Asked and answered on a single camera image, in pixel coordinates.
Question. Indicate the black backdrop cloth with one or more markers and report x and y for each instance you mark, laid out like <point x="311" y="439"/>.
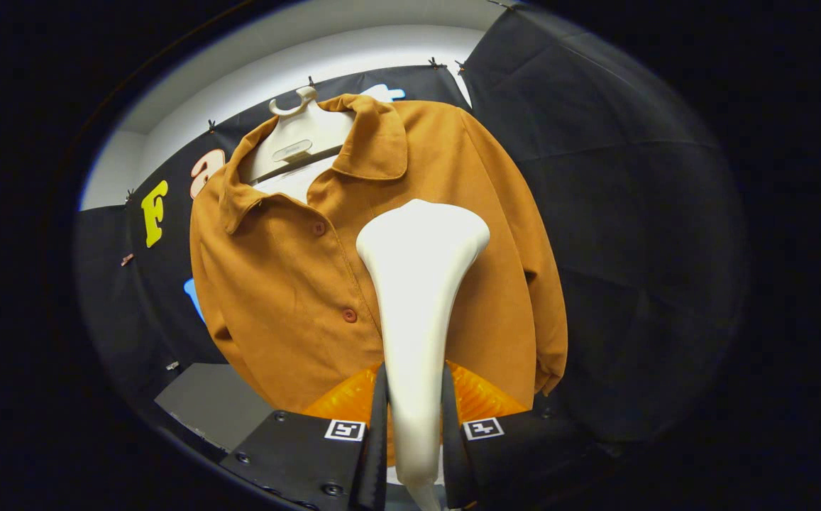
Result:
<point x="630" y="248"/>

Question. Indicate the white garment hanger board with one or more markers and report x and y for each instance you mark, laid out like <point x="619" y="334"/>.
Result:
<point x="304" y="138"/>

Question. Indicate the white garment steamer head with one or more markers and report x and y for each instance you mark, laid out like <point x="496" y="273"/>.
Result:
<point x="421" y="298"/>

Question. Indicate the orange-brown button shirt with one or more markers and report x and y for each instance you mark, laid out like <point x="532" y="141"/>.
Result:
<point x="289" y="284"/>

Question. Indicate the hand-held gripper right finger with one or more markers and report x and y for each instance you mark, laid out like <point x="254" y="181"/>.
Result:
<point x="524" y="454"/>

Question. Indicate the grey drawer cabinet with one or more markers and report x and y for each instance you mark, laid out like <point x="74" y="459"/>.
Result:
<point x="211" y="404"/>

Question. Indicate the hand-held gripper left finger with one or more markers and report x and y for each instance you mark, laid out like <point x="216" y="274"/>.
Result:
<point x="311" y="454"/>

